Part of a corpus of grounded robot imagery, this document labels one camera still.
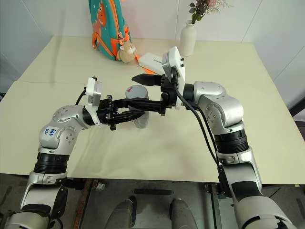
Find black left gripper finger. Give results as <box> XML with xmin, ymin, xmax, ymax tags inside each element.
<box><xmin>112</xmin><ymin>98</ymin><xmax>131</xmax><ymax>112</ymax></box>
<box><xmin>114</xmin><ymin>110</ymin><xmax>144</xmax><ymax>125</ymax></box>

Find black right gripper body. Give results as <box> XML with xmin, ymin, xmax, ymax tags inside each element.
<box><xmin>160</xmin><ymin>74</ymin><xmax>179</xmax><ymax>117</ymax></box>

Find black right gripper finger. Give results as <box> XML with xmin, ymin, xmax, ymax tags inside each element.
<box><xmin>124</xmin><ymin>97</ymin><xmax>163</xmax><ymax>114</ymax></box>
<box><xmin>131</xmin><ymin>73</ymin><xmax>163</xmax><ymax>87</ymax></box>

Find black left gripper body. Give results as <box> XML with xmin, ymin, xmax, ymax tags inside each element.
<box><xmin>96</xmin><ymin>94</ymin><xmax>120</xmax><ymax>131</ymax></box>

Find clear plastic jar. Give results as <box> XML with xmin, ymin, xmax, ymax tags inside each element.
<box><xmin>130</xmin><ymin>104</ymin><xmax>150</xmax><ymax>130</ymax></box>

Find grey jar lid red mark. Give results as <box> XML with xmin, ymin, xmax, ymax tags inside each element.
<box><xmin>125</xmin><ymin>84</ymin><xmax>149</xmax><ymax>100</ymax></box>

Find white rectangular box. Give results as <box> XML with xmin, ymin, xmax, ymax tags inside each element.
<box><xmin>138</xmin><ymin>52</ymin><xmax>165</xmax><ymax>74</ymax></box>

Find brown plush hamster toy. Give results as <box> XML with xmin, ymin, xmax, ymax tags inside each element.
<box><xmin>118</xmin><ymin>41</ymin><xmax>138</xmax><ymax>64</ymax></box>

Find white ceramic vase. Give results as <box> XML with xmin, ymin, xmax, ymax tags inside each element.
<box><xmin>179</xmin><ymin>20</ymin><xmax>197</xmax><ymax>57</ymax></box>

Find teal dinosaur backpack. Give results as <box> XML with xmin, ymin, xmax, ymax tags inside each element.
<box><xmin>88</xmin><ymin>0</ymin><xmax>133</xmax><ymax>61</ymax></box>

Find pink and green flowers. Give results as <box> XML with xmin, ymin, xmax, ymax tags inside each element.
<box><xmin>188</xmin><ymin>0</ymin><xmax>235</xmax><ymax>24</ymax></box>

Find dark grey rounded shape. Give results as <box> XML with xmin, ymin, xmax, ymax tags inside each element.
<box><xmin>112</xmin><ymin>195</ymin><xmax>138</xmax><ymax>229</ymax></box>
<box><xmin>169</xmin><ymin>197</ymin><xmax>194</xmax><ymax>229</ymax></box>

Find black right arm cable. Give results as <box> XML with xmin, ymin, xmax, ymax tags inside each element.
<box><xmin>173</xmin><ymin>81</ymin><xmax>221</xmax><ymax>167</ymax></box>
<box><xmin>182</xmin><ymin>100</ymin><xmax>224</xmax><ymax>168</ymax></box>

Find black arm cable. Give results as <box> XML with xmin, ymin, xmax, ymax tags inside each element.
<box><xmin>75</xmin><ymin>87</ymin><xmax>87</xmax><ymax>106</ymax></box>
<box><xmin>173</xmin><ymin>81</ymin><xmax>221</xmax><ymax>167</ymax></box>
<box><xmin>182</xmin><ymin>100</ymin><xmax>224</xmax><ymax>168</ymax></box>

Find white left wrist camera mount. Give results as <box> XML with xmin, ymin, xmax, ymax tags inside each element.
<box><xmin>83</xmin><ymin>76</ymin><xmax>103</xmax><ymax>126</ymax></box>

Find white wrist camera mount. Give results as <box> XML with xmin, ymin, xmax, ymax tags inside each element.
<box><xmin>83</xmin><ymin>76</ymin><xmax>103</xmax><ymax>126</ymax></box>
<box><xmin>161</xmin><ymin>46</ymin><xmax>187</xmax><ymax>110</ymax></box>

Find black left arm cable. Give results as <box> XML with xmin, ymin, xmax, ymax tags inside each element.
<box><xmin>75</xmin><ymin>87</ymin><xmax>87</xmax><ymax>106</ymax></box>

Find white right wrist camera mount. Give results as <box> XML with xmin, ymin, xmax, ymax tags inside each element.
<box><xmin>161</xmin><ymin>46</ymin><xmax>187</xmax><ymax>110</ymax></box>

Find rusty metal frame bar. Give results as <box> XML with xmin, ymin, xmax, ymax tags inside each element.
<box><xmin>71</xmin><ymin>178</ymin><xmax>99</xmax><ymax>229</ymax></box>

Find dark metal frame post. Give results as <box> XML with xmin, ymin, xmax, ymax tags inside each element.
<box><xmin>204</xmin><ymin>183</ymin><xmax>229</xmax><ymax>229</ymax></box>

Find black furniture frame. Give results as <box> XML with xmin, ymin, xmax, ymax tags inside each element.
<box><xmin>289</xmin><ymin>95</ymin><xmax>305</xmax><ymax>144</ymax></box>

